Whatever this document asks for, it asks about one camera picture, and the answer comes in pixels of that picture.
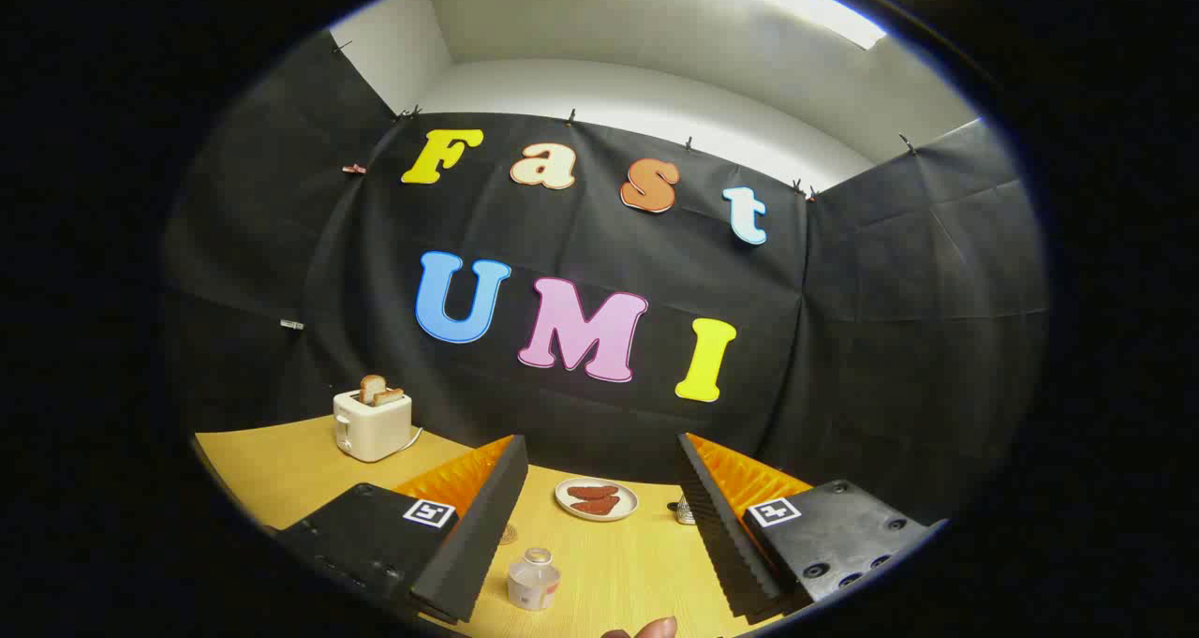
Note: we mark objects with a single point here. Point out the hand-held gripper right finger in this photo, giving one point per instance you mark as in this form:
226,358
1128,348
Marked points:
726,544

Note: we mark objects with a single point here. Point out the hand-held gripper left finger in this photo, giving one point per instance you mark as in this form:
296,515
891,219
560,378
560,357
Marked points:
478,535

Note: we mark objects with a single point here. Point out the clear juice bottle white label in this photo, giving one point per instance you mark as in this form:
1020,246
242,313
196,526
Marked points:
534,586

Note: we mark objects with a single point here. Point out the white round plate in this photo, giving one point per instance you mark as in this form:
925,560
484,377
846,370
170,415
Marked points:
628,505

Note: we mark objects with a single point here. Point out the wooden table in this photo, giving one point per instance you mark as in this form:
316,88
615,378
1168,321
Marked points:
609,563

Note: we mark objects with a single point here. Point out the brown meat patty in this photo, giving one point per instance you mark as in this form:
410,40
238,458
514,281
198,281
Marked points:
596,506
592,492

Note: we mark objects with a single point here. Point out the cream toaster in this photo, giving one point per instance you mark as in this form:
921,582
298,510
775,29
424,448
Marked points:
375,427

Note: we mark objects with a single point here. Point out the toast slice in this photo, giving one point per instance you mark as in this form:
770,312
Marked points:
389,397
372,387

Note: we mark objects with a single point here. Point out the black backdrop cloth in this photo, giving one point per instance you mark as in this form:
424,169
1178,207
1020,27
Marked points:
843,338

